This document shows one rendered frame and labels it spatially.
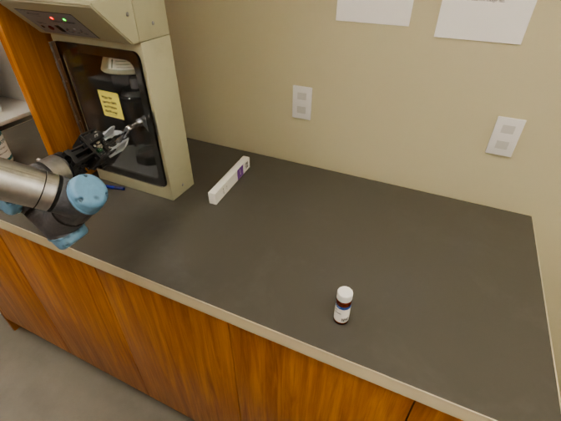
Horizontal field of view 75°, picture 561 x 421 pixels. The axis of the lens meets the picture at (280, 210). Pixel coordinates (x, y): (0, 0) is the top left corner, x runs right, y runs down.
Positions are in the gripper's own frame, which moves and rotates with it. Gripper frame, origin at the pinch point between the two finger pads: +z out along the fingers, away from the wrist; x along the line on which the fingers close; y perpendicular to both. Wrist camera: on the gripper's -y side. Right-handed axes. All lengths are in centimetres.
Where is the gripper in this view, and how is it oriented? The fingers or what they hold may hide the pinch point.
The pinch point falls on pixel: (121, 138)
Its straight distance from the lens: 113.6
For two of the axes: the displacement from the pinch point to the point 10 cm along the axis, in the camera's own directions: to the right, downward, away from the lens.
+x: -6.2, -7.6, -2.1
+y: 6.7, -3.6, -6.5
